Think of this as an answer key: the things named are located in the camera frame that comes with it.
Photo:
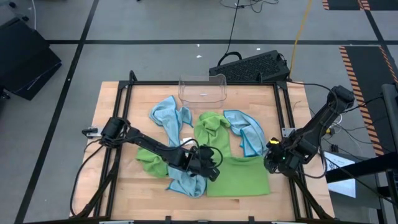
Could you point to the blue microfiber towel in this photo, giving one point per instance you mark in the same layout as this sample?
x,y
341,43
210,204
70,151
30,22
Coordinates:
x,y
186,185
168,116
245,127

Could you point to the clear plastic bin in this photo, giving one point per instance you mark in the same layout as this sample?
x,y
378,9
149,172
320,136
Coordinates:
x,y
202,93

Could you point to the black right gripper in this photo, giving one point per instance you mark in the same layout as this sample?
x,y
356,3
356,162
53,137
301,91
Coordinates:
x,y
281,158

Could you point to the large black box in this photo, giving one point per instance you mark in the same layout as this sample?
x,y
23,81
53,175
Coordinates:
x,y
25,62

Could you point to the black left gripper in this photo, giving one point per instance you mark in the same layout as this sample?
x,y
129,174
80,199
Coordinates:
x,y
199,161

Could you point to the green microfiber towel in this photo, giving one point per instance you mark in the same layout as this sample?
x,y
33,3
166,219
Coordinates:
x,y
239,177
213,130
152,163

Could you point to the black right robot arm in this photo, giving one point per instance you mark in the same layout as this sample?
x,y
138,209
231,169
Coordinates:
x,y
323,118

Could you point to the white printed sheet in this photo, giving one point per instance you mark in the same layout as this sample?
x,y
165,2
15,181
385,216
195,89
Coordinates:
x,y
339,183

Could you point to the yellow tape tag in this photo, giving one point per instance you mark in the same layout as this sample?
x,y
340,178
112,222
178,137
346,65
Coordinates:
x,y
273,142

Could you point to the black mat striped edges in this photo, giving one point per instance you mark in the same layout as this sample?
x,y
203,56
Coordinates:
x,y
367,71
345,3

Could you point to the black metal stand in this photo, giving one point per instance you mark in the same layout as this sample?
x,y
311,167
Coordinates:
x,y
357,168

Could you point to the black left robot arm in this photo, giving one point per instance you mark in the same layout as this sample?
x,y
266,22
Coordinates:
x,y
149,144

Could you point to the grey post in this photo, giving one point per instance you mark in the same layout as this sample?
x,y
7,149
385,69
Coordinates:
x,y
390,118

